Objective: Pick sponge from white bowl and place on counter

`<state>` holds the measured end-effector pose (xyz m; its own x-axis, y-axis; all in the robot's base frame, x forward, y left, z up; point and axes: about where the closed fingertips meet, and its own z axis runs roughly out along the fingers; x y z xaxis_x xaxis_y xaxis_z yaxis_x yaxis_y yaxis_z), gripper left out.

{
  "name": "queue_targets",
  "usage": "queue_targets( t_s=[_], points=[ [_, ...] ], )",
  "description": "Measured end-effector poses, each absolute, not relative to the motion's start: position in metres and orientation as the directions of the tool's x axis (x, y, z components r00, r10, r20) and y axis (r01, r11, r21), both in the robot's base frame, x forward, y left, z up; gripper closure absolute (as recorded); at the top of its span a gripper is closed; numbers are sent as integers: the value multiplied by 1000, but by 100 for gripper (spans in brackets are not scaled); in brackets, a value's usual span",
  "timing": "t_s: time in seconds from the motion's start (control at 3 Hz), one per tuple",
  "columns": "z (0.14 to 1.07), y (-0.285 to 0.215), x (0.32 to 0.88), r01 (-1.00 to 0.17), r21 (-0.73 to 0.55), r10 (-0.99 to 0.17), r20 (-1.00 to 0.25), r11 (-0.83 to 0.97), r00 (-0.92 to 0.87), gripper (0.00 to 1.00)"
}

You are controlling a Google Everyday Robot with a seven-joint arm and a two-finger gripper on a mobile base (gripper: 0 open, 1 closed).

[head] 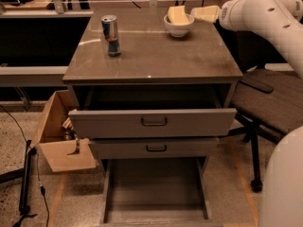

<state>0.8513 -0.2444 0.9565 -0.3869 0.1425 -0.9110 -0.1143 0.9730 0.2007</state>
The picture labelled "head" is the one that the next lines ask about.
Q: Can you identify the yellow sponge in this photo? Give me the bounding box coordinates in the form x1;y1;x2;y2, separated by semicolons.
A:
168;6;189;26

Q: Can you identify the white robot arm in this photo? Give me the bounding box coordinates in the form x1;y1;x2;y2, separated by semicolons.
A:
191;0;303;227

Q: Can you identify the white ceramic bowl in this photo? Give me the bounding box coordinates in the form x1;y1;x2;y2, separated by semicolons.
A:
164;14;194;38

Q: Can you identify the grey drawer cabinet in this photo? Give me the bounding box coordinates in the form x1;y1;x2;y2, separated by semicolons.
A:
62;7;243;163

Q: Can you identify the grey top drawer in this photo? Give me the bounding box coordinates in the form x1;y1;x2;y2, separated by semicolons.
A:
69;85;236;139

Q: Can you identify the grey drawer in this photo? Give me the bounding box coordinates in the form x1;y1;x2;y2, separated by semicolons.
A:
89;137;219;160
69;85;236;139

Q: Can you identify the silver blue drink can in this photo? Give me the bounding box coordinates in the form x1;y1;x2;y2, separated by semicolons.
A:
101;15;120;57

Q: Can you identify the black office chair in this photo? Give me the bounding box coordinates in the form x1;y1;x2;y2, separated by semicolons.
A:
215;23;303;192

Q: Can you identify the grey middle drawer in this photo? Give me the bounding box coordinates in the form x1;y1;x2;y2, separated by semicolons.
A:
89;137;219;160

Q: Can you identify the open cardboard box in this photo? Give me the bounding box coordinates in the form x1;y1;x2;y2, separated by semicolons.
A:
31;90;97;172

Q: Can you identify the black floor stand bar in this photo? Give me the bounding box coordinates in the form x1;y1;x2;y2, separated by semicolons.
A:
19;140;36;215

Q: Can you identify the black floor cable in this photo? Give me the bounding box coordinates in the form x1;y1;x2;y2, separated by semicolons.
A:
0;105;51;227

